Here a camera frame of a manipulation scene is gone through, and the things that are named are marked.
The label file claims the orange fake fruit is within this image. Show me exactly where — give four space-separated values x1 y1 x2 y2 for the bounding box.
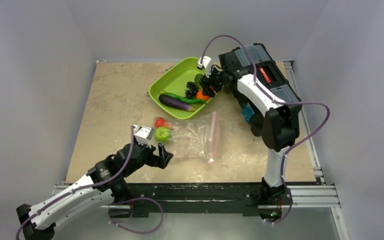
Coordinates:
195 91 211 102

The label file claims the dark fake grape bunch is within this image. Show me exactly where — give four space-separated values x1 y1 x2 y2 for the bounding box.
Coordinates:
185 81 200 99

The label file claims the orange green fake mango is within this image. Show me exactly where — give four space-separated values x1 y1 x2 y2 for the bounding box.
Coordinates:
194 73 215 93

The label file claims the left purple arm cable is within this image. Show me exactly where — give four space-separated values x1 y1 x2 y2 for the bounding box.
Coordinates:
15 125 137 240

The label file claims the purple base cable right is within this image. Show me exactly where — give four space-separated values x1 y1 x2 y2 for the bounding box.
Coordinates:
263 187 294 226

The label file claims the clear zip top bag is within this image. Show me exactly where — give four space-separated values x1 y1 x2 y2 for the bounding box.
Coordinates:
153 111 221 164

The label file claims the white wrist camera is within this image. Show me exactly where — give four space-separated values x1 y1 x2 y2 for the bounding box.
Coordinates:
133 125 155 148
196 56 213 78

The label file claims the purple fake eggplant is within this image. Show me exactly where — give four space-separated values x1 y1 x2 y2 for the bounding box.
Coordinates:
158 94 196 112

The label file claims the green plastic tray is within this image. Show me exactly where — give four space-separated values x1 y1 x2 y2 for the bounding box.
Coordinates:
148 57 226 120

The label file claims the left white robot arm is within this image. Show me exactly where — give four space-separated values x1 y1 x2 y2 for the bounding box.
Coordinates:
15 142 174 240

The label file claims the red fake tomato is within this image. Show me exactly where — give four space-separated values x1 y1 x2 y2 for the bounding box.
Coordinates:
154 117 171 129

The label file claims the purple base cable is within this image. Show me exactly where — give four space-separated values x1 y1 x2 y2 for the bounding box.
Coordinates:
263 187 294 226
108 197 165 235

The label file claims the green fake fruit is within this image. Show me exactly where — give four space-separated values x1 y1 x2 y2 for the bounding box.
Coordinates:
154 126 172 144

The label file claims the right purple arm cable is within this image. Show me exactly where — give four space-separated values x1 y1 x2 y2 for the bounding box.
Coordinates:
200 34 331 190

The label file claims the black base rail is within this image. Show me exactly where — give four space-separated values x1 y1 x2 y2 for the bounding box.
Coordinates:
108 181 292 221

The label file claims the black Delixi toolbox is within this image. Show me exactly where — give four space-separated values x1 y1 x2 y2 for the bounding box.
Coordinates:
218 43 301 137

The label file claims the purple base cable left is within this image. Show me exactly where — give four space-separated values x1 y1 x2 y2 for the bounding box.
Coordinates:
108 197 165 235

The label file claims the green fake bean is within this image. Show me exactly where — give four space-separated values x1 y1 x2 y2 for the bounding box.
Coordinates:
160 91 207 105

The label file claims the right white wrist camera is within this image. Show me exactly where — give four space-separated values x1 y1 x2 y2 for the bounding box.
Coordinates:
196 56 213 78

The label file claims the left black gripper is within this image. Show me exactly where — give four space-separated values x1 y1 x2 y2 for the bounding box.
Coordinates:
122 135 172 178

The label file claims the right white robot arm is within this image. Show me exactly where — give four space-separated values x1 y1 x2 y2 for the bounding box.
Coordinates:
197 48 302 204

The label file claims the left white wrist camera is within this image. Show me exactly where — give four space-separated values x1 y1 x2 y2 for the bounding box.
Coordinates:
133 125 155 148

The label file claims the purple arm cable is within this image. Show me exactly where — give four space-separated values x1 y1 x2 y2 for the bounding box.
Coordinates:
15 125 137 240
200 34 331 190

